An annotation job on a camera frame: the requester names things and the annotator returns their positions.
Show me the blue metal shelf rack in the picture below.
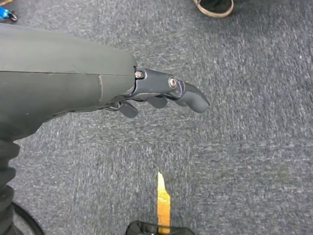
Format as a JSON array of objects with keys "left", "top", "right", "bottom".
[{"left": 0, "top": 6, "right": 18, "bottom": 23}]

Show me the black robot foot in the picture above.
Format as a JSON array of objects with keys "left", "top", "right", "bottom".
[{"left": 125, "top": 220, "right": 195, "bottom": 235}]

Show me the yellow floor tape strip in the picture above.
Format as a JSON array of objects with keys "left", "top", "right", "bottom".
[{"left": 157, "top": 172, "right": 171, "bottom": 235}]

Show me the person's foot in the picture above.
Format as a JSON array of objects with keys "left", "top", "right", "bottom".
[{"left": 192, "top": 0, "right": 235, "bottom": 19}]

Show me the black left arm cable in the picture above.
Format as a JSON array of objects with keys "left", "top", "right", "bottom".
[{"left": 12, "top": 202, "right": 46, "bottom": 235}]

